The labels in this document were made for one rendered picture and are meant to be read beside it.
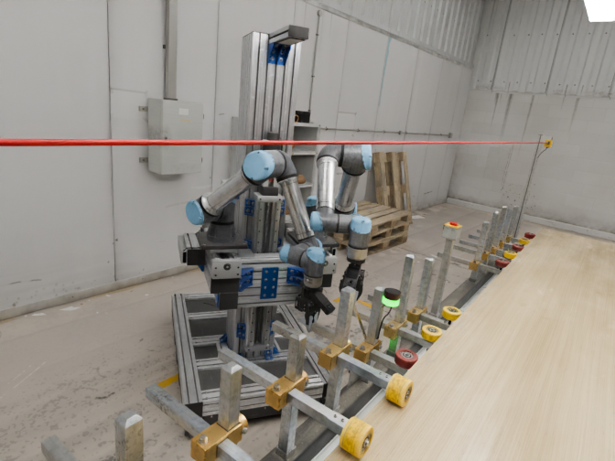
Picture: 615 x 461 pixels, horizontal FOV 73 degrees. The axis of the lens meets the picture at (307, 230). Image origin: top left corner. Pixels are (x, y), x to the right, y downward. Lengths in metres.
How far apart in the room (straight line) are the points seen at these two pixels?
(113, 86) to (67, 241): 1.26
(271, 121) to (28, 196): 1.99
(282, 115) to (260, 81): 0.20
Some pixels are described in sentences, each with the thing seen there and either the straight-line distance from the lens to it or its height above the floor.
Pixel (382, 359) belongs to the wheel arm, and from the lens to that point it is 1.62.
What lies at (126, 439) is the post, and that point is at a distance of 0.87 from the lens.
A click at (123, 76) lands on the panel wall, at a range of 3.72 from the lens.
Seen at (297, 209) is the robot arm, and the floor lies 1.29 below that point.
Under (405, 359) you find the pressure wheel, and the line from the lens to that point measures 1.55.
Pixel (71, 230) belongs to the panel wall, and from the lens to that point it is 3.71.
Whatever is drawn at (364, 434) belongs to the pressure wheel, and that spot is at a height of 0.98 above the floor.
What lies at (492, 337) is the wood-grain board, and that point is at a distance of 1.88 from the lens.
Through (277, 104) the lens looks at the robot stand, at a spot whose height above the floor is 1.71.
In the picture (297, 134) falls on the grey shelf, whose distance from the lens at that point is 4.88.
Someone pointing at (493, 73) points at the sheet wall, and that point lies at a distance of 9.70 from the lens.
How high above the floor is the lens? 1.71
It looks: 16 degrees down
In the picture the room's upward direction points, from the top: 6 degrees clockwise
